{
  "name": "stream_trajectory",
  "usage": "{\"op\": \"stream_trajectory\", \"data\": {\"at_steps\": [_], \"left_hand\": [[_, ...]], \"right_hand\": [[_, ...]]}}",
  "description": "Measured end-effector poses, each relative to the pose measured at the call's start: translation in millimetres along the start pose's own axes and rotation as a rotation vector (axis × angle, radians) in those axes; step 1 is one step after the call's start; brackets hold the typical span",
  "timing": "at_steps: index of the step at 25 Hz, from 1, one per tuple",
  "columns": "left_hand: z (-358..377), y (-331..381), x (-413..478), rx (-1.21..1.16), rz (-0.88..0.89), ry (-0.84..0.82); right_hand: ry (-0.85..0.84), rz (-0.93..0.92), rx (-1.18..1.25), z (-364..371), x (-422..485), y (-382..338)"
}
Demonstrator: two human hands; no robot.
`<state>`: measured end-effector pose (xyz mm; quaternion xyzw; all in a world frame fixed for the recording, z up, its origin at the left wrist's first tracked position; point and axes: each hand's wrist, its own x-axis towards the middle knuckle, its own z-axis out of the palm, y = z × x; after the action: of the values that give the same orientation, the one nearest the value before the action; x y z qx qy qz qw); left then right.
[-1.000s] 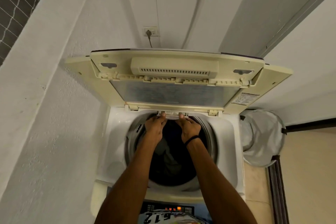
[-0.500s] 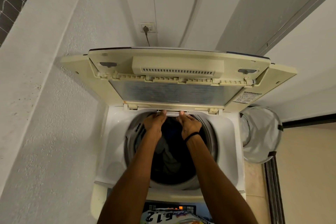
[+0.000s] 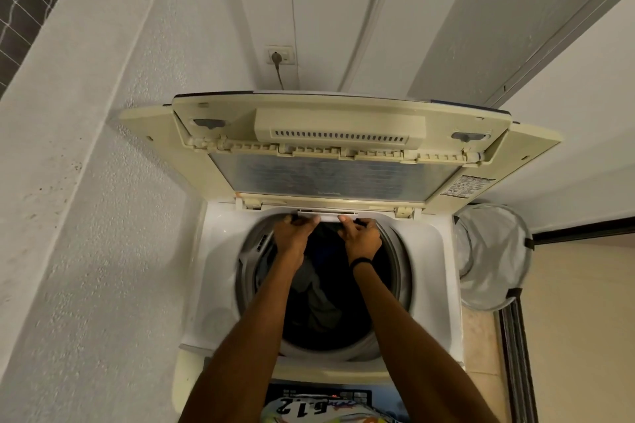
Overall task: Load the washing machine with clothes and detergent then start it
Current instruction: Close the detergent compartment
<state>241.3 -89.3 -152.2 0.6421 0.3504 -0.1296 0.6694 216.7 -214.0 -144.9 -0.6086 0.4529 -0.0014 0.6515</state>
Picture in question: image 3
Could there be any black clothes item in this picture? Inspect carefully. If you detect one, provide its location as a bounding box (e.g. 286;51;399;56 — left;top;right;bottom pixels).
282;224;394;353

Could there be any dark blue clothes item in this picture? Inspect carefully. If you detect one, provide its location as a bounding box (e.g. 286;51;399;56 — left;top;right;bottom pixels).
307;234;344;271

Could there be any dark power cable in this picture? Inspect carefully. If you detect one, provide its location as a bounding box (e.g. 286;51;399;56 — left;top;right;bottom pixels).
271;53;286;91

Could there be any person's right hand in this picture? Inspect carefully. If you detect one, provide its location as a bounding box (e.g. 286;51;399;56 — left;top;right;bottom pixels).
337;214;383;268

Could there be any person's left hand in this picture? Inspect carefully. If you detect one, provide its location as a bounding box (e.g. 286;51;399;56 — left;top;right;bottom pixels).
273;214;322;272

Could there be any white wall socket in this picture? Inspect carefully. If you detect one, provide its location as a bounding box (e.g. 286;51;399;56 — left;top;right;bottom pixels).
265;44;297;67

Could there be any white window safety net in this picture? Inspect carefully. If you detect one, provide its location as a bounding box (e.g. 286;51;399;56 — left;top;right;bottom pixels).
0;0;90;99

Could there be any person's right forearm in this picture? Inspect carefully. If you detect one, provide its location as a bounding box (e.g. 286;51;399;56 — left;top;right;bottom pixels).
353;262;502;423

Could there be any white and blue washing machine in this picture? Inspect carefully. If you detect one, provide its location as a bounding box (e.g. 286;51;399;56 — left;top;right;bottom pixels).
118;89;564;423

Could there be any black sliding door frame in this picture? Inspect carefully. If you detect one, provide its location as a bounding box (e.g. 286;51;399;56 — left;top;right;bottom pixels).
498;217;635;423

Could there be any colourful printed shirt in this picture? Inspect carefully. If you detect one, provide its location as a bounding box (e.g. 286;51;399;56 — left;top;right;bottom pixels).
257;397;410;423

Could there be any white mesh laundry basket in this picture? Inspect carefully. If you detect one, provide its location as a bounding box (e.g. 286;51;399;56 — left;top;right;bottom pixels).
454;203;536;313

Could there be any person's left forearm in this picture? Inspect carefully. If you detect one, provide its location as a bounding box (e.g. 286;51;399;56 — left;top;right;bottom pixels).
178;254;304;423

